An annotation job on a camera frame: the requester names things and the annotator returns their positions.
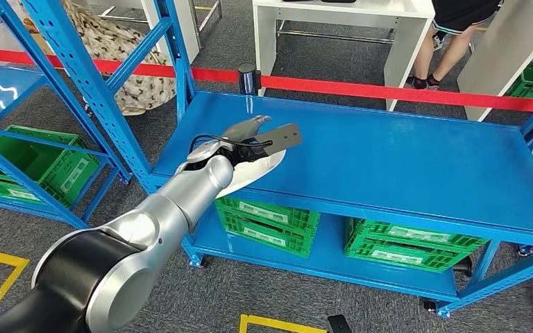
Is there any open green plastic crate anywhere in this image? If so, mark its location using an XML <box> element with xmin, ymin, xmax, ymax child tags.
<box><xmin>0</xmin><ymin>125</ymin><xmax>101</xmax><ymax>209</ymax></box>

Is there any blue metal shelf rack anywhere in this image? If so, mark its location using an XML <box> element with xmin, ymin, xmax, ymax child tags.
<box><xmin>0</xmin><ymin>0</ymin><xmax>132</xmax><ymax>230</ymax></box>

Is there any white table with metal legs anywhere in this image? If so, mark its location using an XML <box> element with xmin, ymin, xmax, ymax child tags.
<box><xmin>87</xmin><ymin>0</ymin><xmax>223</xmax><ymax>65</ymax></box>

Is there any pale grey table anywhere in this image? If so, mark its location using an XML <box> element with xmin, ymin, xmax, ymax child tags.
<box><xmin>457</xmin><ymin>0</ymin><xmax>533</xmax><ymax>123</ymax></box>

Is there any blue metal workbench rack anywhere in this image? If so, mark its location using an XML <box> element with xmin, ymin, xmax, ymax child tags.
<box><xmin>20</xmin><ymin>0</ymin><xmax>533</xmax><ymax>321</ymax></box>

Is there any folded green plastic crate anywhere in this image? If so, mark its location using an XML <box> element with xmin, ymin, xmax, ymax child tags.
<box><xmin>344</xmin><ymin>217</ymin><xmax>489</xmax><ymax>273</ymax></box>
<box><xmin>214</xmin><ymin>196</ymin><xmax>321</xmax><ymax>258</ymax></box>

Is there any person standing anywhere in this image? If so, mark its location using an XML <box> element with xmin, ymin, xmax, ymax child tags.
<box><xmin>405</xmin><ymin>0</ymin><xmax>502</xmax><ymax>90</ymax></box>

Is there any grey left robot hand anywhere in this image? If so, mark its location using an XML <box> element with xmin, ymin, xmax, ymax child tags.
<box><xmin>220</xmin><ymin>114</ymin><xmax>272</xmax><ymax>144</ymax></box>

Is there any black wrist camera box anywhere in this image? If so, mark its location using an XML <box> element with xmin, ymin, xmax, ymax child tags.
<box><xmin>229</xmin><ymin>122</ymin><xmax>303</xmax><ymax>167</ymax></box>

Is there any black rack caster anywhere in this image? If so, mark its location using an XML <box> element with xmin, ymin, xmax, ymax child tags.
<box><xmin>452</xmin><ymin>256</ymin><xmax>473</xmax><ymax>278</ymax></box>

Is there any red barrier belt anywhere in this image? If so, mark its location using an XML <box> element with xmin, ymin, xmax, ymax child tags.
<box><xmin>0</xmin><ymin>46</ymin><xmax>533</xmax><ymax>114</ymax></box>

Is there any black barrier post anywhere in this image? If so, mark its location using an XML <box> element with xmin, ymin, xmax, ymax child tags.
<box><xmin>237</xmin><ymin>62</ymin><xmax>263</xmax><ymax>96</ymax></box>

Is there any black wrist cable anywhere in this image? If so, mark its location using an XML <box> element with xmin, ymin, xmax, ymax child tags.
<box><xmin>188</xmin><ymin>134</ymin><xmax>274</xmax><ymax>155</ymax></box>

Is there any white curved plastic part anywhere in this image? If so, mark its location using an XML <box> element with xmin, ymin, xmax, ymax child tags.
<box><xmin>227</xmin><ymin>149</ymin><xmax>287</xmax><ymax>199</ymax></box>

